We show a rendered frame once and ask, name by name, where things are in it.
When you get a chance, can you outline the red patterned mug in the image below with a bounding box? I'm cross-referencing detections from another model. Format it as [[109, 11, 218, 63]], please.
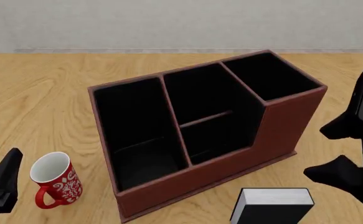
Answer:
[[29, 151, 83, 210]]

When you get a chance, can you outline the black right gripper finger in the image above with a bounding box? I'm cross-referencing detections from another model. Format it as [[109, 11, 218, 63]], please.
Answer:
[[319, 108, 363, 141], [303, 154, 363, 207]]

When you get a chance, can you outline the black book with white pages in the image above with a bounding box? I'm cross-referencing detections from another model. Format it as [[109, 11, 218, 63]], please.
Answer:
[[229, 187, 316, 224]]

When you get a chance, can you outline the red-brown desk caddy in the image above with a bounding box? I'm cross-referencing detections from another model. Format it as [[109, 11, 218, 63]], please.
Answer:
[[87, 49, 329, 222]]

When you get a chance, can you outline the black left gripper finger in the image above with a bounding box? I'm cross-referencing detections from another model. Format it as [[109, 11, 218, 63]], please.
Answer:
[[0, 147, 24, 195]]

